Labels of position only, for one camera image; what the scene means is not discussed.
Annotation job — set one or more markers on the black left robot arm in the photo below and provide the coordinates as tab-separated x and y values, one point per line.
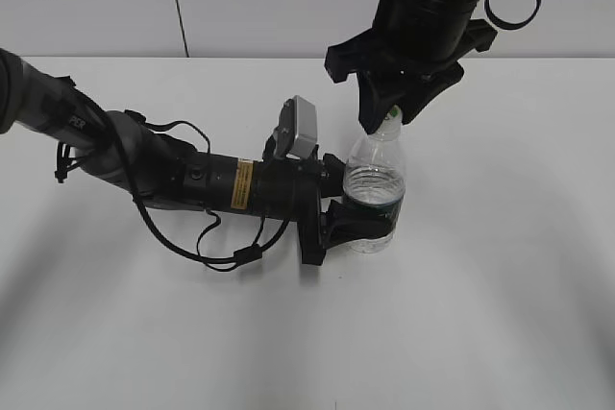
121	148

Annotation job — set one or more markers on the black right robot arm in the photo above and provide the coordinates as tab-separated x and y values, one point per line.
408	56

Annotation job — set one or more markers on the white green bottle cap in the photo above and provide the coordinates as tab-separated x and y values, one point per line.
391	114

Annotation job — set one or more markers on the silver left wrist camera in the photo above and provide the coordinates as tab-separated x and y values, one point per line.
296	132

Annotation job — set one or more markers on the clear green-label water bottle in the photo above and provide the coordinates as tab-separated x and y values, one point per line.
375	171

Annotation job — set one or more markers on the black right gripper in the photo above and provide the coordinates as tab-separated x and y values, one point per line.
421	37

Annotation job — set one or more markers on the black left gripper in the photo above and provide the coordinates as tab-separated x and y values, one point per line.
291	190

